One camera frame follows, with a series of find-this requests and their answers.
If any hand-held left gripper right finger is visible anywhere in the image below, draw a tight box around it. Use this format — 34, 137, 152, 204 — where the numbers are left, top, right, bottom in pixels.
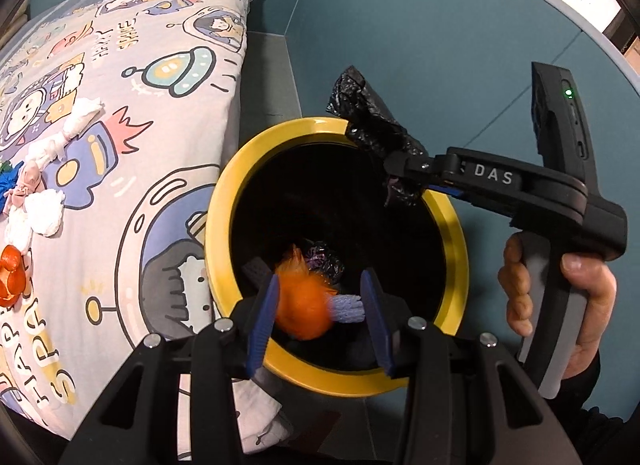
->
360, 267, 583, 465

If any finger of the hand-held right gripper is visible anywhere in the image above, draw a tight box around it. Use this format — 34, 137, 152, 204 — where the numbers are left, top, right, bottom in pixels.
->
427, 184, 517, 222
382, 146, 571, 218

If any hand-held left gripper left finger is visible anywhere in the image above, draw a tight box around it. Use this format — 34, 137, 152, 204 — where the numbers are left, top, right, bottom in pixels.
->
60, 272, 281, 465

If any pale spiky foam net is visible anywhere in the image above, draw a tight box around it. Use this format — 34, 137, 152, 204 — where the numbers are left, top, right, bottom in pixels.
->
327, 294, 365, 323

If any orange fluffy toy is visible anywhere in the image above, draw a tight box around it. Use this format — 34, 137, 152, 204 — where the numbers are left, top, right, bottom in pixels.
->
272, 245, 336, 341

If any black plastic bag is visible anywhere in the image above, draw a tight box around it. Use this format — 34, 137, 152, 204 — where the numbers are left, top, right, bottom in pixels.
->
300, 240, 348, 286
326, 65, 431, 208

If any black yellow-rimmed trash bin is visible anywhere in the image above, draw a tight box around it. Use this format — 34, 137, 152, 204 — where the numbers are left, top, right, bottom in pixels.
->
204, 116, 468, 393

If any blue bag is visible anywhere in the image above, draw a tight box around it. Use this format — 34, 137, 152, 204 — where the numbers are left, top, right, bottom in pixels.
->
0, 172, 18, 213

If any person's right forearm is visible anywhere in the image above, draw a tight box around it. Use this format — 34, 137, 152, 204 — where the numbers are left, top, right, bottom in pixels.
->
555, 350, 640, 465

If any person's right hand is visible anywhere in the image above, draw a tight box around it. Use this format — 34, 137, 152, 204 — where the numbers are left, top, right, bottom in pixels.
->
498, 234, 618, 381

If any bed with cartoon printed sheet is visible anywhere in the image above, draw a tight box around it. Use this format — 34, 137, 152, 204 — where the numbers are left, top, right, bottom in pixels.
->
0, 0, 301, 451

